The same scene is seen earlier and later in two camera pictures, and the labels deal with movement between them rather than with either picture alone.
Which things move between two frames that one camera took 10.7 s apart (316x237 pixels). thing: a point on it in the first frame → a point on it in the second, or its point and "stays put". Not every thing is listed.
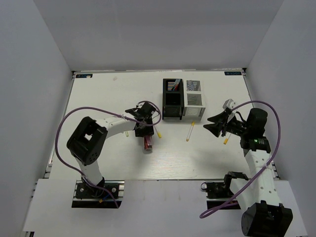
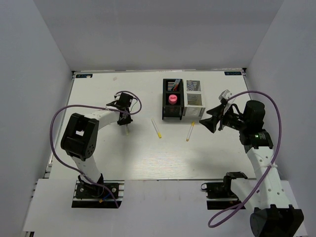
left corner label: [84, 75] stays put
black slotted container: [173, 101] stays put
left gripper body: [148, 121] → [127, 110]
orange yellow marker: [192, 125] stays put
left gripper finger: [143, 132] → [122, 121]
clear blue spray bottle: [190, 85] stays put
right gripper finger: [220, 118] → [217, 111]
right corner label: [232, 73] stays put
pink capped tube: [148, 142] → [172, 99]
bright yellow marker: [159, 134] stays put
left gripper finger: [148, 131] → [128, 118]
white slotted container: [193, 101] stays put
